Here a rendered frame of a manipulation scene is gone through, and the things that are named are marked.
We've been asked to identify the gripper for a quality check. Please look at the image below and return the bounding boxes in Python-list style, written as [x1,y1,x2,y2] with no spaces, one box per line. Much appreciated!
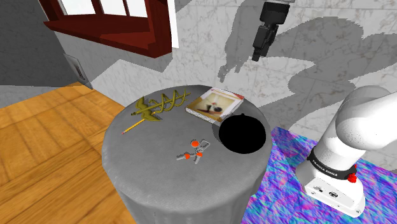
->
[251,2,291,62]

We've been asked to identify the book with picture cover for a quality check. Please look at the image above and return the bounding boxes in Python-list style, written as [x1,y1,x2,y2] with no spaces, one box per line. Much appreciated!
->
[185,87,245,127]

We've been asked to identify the black ball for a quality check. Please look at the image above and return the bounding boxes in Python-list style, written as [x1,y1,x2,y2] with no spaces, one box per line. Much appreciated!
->
[218,113,267,155]

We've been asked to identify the keys with orange caps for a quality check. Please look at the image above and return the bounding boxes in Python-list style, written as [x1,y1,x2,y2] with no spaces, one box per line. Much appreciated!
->
[176,139,211,165]

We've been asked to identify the gold winged spiral ornament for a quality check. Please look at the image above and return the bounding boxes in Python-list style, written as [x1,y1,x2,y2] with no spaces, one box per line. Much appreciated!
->
[130,88,192,122]

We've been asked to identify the red framed window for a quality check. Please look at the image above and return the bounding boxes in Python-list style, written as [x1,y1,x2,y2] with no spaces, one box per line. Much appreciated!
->
[38,0,179,59]

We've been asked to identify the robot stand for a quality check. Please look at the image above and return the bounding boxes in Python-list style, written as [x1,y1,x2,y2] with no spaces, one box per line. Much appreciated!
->
[241,126,397,224]

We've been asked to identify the yellow pencil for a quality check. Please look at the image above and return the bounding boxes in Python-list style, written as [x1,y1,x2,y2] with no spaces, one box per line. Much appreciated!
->
[121,117,147,136]

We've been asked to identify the grey round pouf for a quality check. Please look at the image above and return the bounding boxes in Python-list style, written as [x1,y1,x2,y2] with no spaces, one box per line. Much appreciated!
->
[101,84,274,224]

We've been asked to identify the grey wall vent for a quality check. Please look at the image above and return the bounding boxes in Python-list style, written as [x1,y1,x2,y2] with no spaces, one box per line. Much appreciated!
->
[63,53,94,90]

